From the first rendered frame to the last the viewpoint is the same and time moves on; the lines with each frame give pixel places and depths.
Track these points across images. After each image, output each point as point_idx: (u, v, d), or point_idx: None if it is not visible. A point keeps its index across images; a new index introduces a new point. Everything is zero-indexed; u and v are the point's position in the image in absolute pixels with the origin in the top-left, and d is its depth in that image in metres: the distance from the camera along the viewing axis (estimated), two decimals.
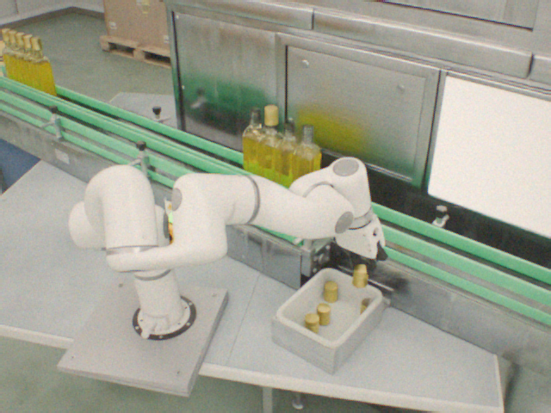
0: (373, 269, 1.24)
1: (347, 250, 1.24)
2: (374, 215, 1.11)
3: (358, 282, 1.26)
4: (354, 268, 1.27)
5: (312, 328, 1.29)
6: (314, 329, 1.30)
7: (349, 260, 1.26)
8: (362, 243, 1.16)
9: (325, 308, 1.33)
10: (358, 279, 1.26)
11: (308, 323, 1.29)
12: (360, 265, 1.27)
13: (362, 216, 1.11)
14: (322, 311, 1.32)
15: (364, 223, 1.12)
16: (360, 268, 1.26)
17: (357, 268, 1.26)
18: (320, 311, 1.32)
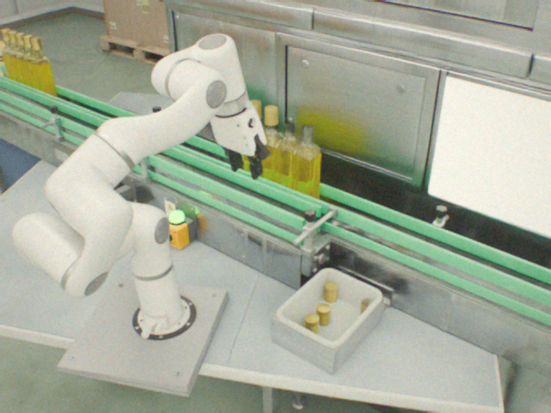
0: (258, 173, 1.13)
1: (225, 149, 1.13)
2: (248, 101, 1.00)
3: (261, 113, 1.49)
4: (253, 105, 1.47)
5: (312, 328, 1.29)
6: (314, 329, 1.30)
7: (229, 161, 1.15)
8: (238, 136, 1.05)
9: (325, 308, 1.33)
10: (261, 109, 1.49)
11: (308, 323, 1.29)
12: (250, 102, 1.48)
13: (234, 101, 1.00)
14: (322, 311, 1.32)
15: (237, 110, 1.01)
16: (255, 102, 1.48)
17: (255, 103, 1.47)
18: (320, 311, 1.32)
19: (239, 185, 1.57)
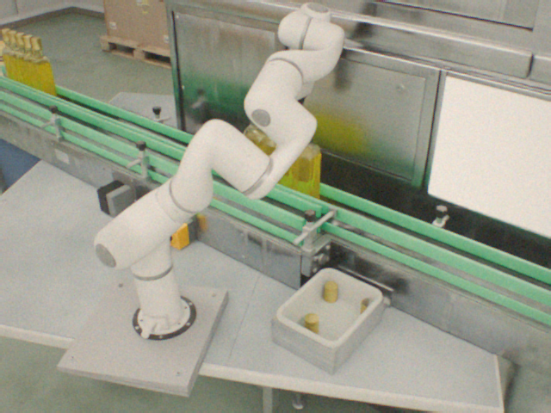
0: None
1: None
2: None
3: None
4: None
5: (312, 328, 1.29)
6: (314, 329, 1.30)
7: None
8: None
9: None
10: None
11: (308, 323, 1.29)
12: None
13: None
14: None
15: None
16: None
17: None
18: None
19: None
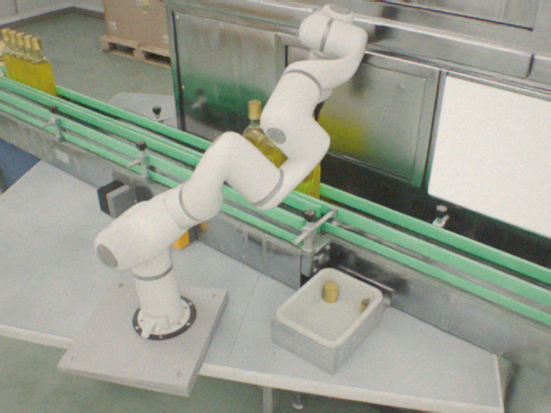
0: (317, 115, 1.41)
1: None
2: None
3: (261, 113, 1.49)
4: (253, 105, 1.47)
5: (314, 120, 1.39)
6: None
7: None
8: None
9: None
10: (261, 109, 1.49)
11: (314, 117, 1.38)
12: (250, 102, 1.48)
13: None
14: None
15: None
16: (255, 102, 1.48)
17: (255, 103, 1.47)
18: None
19: None
